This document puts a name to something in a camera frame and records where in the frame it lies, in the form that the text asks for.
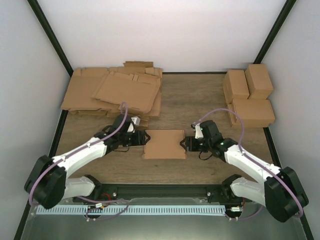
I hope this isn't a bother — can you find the brown cardboard box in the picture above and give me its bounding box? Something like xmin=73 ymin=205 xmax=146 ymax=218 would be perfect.
xmin=142 ymin=129 xmax=187 ymax=160

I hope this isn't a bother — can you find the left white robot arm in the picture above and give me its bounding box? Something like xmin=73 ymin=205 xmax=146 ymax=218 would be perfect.
xmin=24 ymin=114 xmax=151 ymax=209

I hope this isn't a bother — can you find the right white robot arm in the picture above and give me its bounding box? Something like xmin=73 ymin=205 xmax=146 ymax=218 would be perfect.
xmin=180 ymin=120 xmax=309 ymax=223

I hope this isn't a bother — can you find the folded cardboard box front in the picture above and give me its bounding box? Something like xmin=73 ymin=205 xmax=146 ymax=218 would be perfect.
xmin=227 ymin=99 xmax=276 ymax=129

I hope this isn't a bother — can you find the folded cardboard box back left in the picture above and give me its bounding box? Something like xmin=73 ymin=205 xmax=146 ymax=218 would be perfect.
xmin=222 ymin=69 xmax=250 ymax=105

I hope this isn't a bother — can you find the folded cardboard box back right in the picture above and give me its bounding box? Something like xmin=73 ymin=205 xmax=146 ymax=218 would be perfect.
xmin=245 ymin=64 xmax=274 ymax=100

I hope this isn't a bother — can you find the stack of flat cardboard sheets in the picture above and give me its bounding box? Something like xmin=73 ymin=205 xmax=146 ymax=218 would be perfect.
xmin=61 ymin=61 xmax=163 ymax=127

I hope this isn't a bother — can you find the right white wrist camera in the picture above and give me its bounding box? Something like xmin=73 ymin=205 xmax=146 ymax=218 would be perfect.
xmin=191 ymin=122 xmax=204 ymax=139

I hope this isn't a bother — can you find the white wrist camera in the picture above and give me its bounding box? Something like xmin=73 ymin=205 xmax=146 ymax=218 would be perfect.
xmin=127 ymin=116 xmax=141 ymax=133
xmin=191 ymin=122 xmax=204 ymax=139

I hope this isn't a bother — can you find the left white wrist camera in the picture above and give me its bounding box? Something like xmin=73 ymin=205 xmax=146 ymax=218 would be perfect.
xmin=127 ymin=116 xmax=141 ymax=133

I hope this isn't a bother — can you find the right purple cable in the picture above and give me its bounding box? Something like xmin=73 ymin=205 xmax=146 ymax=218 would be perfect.
xmin=197 ymin=107 xmax=304 ymax=222

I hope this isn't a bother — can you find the purple cable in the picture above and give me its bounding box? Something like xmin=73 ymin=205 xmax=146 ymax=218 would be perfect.
xmin=28 ymin=101 xmax=130 ymax=223
xmin=197 ymin=107 xmax=304 ymax=222

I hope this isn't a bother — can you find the black aluminium front rail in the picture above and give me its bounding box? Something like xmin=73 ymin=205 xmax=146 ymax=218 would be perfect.
xmin=31 ymin=183 xmax=297 ymax=201

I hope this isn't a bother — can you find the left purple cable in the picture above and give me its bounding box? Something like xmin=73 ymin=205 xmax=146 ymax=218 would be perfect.
xmin=28 ymin=101 xmax=130 ymax=223

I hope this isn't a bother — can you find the light blue slotted cable duct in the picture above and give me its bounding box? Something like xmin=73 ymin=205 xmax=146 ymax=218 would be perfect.
xmin=36 ymin=205 xmax=226 ymax=216

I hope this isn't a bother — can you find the left black frame post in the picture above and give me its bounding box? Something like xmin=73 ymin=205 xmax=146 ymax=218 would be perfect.
xmin=27 ymin=0 xmax=74 ymax=77

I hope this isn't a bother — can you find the black frame post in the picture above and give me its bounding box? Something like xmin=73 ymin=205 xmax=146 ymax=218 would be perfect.
xmin=27 ymin=0 xmax=74 ymax=77
xmin=253 ymin=0 xmax=297 ymax=64

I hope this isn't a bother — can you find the right black frame post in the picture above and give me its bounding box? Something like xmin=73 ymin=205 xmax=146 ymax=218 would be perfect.
xmin=253 ymin=0 xmax=297 ymax=64

